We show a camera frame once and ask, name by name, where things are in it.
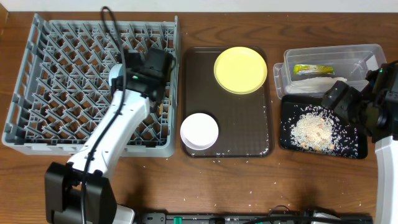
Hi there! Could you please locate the white napkin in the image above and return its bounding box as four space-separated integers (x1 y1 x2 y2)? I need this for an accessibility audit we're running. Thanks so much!
285 77 347 94

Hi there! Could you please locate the rice and shell pile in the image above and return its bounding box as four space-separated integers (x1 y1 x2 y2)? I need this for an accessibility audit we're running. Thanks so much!
285 105 360 156

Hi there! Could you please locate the green orange snack wrapper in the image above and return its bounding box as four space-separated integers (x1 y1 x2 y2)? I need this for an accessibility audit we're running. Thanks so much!
294 64 335 75

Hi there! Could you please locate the white bowl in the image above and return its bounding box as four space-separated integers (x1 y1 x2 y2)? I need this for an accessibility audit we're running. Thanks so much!
180 113 219 151

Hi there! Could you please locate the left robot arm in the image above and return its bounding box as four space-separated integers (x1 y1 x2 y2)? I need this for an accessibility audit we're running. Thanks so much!
45 48 177 223

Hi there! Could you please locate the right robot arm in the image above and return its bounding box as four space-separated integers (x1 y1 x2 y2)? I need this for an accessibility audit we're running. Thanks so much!
321 61 397 223

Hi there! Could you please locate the grey dishwasher rack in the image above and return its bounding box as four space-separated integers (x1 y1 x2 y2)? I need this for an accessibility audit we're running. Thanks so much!
1 15 181 157

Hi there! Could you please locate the clear plastic bin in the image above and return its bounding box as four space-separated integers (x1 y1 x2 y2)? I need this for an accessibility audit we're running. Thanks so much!
273 44 386 98

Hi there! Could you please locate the black rectangular tray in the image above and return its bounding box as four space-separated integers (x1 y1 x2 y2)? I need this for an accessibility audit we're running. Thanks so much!
279 94 369 160

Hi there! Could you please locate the yellow plate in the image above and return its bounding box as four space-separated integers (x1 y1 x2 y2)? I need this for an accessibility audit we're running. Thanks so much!
213 47 268 95

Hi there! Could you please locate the dark brown serving tray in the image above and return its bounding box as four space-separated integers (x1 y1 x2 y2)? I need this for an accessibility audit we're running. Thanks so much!
182 47 274 158

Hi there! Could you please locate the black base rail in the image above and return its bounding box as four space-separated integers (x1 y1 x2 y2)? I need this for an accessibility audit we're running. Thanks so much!
133 205 373 224

